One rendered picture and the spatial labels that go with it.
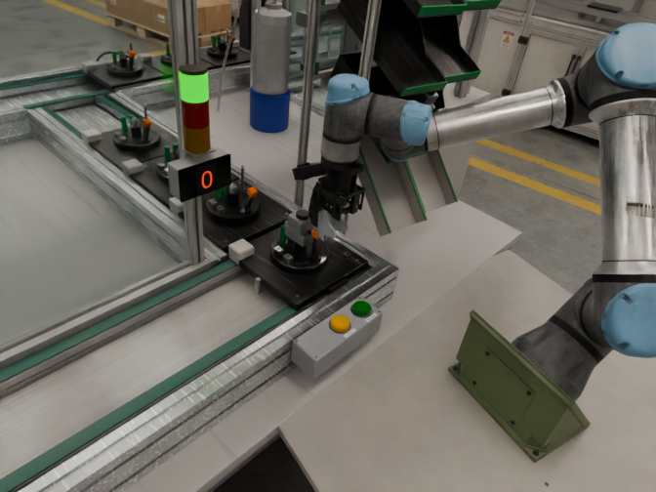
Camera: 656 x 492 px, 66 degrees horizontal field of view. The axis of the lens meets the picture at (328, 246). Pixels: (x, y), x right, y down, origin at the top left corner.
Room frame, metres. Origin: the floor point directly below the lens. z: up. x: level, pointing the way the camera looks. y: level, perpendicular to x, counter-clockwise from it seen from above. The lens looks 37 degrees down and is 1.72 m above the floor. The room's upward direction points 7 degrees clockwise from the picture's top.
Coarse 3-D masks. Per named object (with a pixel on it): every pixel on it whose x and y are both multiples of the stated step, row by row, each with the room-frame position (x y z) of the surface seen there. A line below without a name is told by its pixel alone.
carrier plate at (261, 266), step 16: (256, 240) 1.00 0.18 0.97; (272, 240) 1.00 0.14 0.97; (336, 240) 1.04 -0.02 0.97; (256, 256) 0.94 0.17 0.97; (336, 256) 0.98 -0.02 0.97; (352, 256) 0.98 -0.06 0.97; (256, 272) 0.88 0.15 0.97; (272, 272) 0.88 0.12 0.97; (320, 272) 0.91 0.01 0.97; (336, 272) 0.91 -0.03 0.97; (352, 272) 0.93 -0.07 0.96; (272, 288) 0.84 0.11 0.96; (288, 288) 0.84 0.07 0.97; (304, 288) 0.84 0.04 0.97; (320, 288) 0.85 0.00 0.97; (288, 304) 0.80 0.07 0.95; (304, 304) 0.80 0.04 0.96
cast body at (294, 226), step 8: (288, 216) 0.95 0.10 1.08; (296, 216) 0.95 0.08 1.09; (304, 216) 0.94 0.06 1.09; (288, 224) 0.95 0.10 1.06; (296, 224) 0.94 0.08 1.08; (304, 224) 0.93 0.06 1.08; (288, 232) 0.95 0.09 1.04; (296, 232) 0.94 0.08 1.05; (304, 232) 0.94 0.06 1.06; (296, 240) 0.93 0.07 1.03; (304, 240) 0.92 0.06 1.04; (312, 240) 0.94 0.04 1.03
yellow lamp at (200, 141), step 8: (184, 128) 0.87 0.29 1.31; (208, 128) 0.88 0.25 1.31; (184, 136) 0.87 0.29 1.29; (192, 136) 0.86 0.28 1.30; (200, 136) 0.86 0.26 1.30; (208, 136) 0.88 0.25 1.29; (184, 144) 0.87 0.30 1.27; (192, 144) 0.86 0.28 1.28; (200, 144) 0.86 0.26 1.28; (208, 144) 0.88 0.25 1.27; (192, 152) 0.86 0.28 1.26; (200, 152) 0.86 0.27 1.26
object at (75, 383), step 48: (144, 288) 0.79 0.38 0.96; (192, 288) 0.83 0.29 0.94; (240, 288) 0.88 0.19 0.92; (48, 336) 0.63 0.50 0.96; (96, 336) 0.66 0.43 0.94; (144, 336) 0.69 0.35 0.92; (192, 336) 0.71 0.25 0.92; (240, 336) 0.70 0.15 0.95; (0, 384) 0.52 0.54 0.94; (48, 384) 0.55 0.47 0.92; (96, 384) 0.57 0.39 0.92; (144, 384) 0.58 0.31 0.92; (0, 432) 0.45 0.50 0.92; (48, 432) 0.46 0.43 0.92; (96, 432) 0.45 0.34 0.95; (0, 480) 0.36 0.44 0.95
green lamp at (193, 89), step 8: (184, 80) 0.86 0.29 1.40; (192, 80) 0.86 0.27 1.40; (200, 80) 0.87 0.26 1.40; (184, 88) 0.86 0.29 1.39; (192, 88) 0.86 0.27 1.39; (200, 88) 0.87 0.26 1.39; (208, 88) 0.89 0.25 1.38; (184, 96) 0.86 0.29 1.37; (192, 96) 0.86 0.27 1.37; (200, 96) 0.87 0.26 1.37; (208, 96) 0.89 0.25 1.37
